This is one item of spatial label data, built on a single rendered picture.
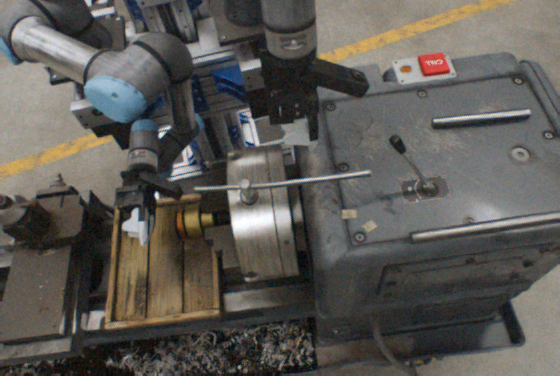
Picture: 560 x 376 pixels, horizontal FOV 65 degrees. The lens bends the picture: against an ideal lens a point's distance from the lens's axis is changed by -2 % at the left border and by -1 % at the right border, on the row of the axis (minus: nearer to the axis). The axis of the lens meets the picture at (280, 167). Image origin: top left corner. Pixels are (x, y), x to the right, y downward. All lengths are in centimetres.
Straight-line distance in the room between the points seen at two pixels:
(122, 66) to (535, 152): 85
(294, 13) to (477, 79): 59
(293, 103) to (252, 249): 36
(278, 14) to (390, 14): 262
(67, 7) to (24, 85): 211
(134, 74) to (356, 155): 48
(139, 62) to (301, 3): 45
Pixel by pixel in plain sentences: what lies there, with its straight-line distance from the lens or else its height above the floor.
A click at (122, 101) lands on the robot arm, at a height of 139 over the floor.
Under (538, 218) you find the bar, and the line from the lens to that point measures 93.
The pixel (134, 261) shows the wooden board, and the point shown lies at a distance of 134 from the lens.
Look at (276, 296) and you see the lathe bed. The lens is 123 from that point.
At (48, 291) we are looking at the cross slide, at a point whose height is 97.
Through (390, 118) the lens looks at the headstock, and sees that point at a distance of 100.
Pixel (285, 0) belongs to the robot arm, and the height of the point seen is 167.
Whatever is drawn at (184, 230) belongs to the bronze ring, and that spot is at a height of 110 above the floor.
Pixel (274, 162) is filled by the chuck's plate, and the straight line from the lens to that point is 96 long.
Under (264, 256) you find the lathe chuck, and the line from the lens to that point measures 96.
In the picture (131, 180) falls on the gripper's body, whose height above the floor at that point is 109.
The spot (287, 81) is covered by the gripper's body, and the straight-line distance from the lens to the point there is 71.
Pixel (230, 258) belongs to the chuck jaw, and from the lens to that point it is 102.
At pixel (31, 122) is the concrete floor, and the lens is 316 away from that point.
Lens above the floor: 204
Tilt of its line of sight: 58 degrees down
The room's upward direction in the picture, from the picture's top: 9 degrees counter-clockwise
